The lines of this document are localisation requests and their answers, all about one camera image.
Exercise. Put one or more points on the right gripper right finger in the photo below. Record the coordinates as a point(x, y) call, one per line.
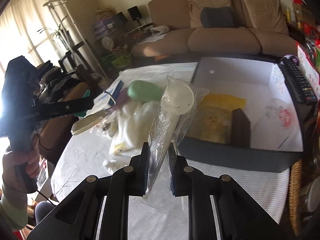
point(218, 207)

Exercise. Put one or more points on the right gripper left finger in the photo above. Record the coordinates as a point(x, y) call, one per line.
point(98, 207)

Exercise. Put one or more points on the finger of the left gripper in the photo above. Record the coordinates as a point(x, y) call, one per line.
point(71, 106)
point(88, 122)

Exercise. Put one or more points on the brown sanding sponge block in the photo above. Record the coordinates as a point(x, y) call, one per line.
point(240, 130)

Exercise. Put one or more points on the white spoon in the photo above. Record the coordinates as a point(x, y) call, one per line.
point(177, 110)

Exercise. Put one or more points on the yellow snack bag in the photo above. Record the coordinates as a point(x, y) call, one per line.
point(213, 118)

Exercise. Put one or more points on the person's left forearm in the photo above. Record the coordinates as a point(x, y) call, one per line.
point(14, 207)

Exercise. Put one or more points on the person's left hand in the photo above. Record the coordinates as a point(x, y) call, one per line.
point(13, 160)

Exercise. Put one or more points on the brown armchair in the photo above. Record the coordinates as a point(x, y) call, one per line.
point(56, 133)

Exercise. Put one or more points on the pile of folded clothes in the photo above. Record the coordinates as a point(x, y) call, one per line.
point(55, 84)

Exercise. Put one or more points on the white glove box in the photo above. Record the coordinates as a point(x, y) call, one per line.
point(108, 98)

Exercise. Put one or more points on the white plastic gloves pile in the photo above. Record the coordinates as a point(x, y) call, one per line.
point(128, 127)

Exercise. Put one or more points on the green oval case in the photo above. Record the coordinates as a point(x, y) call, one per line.
point(144, 91)

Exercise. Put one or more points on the potted plant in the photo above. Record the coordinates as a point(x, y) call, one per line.
point(61, 34)

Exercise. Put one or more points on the striped white tablecloth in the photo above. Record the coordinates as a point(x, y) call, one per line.
point(161, 216)

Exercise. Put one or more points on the black storage box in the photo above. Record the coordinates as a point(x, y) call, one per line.
point(258, 82)

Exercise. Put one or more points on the black speaker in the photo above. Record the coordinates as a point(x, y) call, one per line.
point(134, 13)

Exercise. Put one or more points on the black remote control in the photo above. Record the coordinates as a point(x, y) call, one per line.
point(302, 88)

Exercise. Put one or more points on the dark blue lumbar cushion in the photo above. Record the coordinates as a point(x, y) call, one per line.
point(217, 18)

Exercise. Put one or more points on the brown three-seat sofa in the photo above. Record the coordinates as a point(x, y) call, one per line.
point(250, 27)

